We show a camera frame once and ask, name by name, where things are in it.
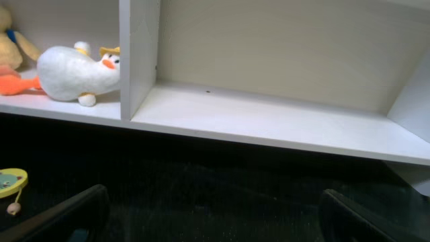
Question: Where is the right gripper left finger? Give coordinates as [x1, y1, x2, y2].
[0, 184, 110, 242]

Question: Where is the yellow rattle drum toy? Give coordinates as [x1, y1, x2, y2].
[0, 167, 30, 216]

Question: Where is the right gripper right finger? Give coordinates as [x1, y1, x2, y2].
[318, 188, 430, 242]

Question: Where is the yellow plush duck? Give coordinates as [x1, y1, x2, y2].
[0, 5, 42, 71]

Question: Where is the white shelf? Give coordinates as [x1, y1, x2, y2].
[0, 0, 430, 198]

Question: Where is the white plush duck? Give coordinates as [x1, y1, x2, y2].
[0, 40, 121, 108]

